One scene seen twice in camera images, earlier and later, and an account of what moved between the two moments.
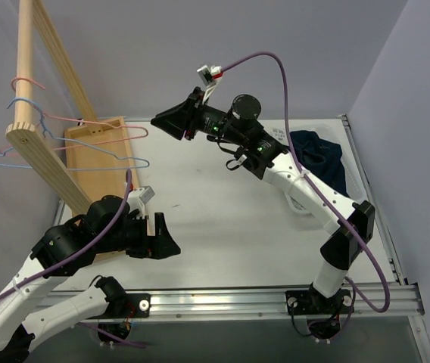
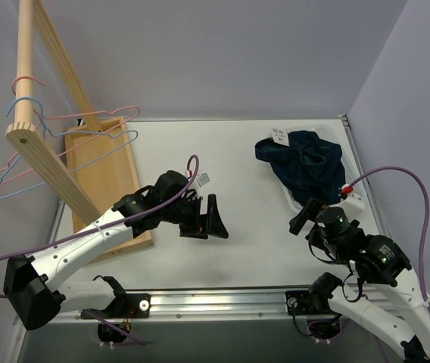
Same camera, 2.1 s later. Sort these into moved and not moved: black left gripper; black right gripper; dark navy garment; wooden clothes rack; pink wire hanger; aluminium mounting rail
Moved: black left gripper; pink wire hanger; black right gripper
Not moved: wooden clothes rack; dark navy garment; aluminium mounting rail
